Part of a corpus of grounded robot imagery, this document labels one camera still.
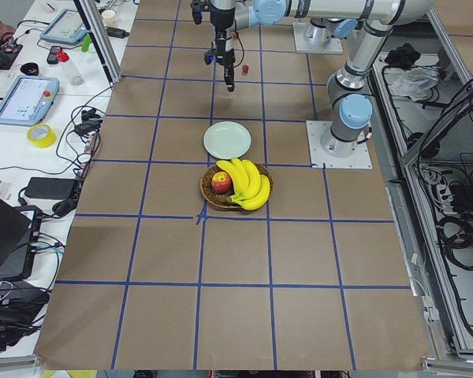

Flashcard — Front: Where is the green marker pen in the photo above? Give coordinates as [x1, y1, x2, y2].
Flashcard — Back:
[81, 33, 91, 53]

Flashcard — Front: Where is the blue teach pendant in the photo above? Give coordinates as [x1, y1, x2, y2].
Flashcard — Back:
[0, 76, 60, 126]
[40, 9, 87, 45]

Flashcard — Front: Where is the yellow tape roll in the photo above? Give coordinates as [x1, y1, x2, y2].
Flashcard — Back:
[27, 124, 56, 148]

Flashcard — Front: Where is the white crumpled cloth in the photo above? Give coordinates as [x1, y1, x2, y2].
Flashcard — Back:
[389, 68, 439, 101]

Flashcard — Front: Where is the pale green plate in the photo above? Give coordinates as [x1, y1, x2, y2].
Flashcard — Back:
[203, 121, 251, 159]

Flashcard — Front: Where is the yellow banana bunch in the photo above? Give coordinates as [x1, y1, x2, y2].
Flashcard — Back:
[216, 157, 272, 211]

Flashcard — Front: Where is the red yellow apple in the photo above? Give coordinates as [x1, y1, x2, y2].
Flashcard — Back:
[211, 171, 233, 195]

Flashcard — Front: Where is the white paper cup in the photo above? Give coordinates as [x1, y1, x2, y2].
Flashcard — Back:
[101, 9, 117, 28]

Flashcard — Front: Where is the black round bowl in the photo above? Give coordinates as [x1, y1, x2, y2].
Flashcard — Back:
[20, 62, 39, 76]

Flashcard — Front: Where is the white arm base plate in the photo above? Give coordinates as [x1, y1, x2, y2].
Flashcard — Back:
[306, 120, 372, 169]
[292, 18, 343, 55]

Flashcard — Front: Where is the woven wicker basket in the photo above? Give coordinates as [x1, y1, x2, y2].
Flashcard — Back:
[199, 163, 274, 210]

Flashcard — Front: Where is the black power adapter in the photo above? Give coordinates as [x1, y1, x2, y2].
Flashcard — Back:
[24, 177, 76, 200]

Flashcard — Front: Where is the blue teach pendant far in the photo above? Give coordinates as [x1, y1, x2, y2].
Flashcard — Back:
[40, 9, 87, 45]

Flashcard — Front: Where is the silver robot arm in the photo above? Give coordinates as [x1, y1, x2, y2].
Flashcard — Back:
[321, 20, 393, 158]
[191, 0, 434, 92]

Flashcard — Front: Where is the black laptop computer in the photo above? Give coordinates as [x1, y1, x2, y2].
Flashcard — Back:
[0, 199, 41, 282]

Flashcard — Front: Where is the aluminium frame post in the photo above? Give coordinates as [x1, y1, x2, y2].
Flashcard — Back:
[73, 0, 122, 84]

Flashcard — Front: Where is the clear plastic bottle red cap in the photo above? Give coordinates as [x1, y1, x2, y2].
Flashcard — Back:
[57, 47, 84, 86]

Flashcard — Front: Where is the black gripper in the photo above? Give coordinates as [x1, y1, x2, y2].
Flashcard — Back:
[203, 29, 235, 92]

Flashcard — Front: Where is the blue teach pendant near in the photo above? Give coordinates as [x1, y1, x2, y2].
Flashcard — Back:
[0, 76, 60, 126]

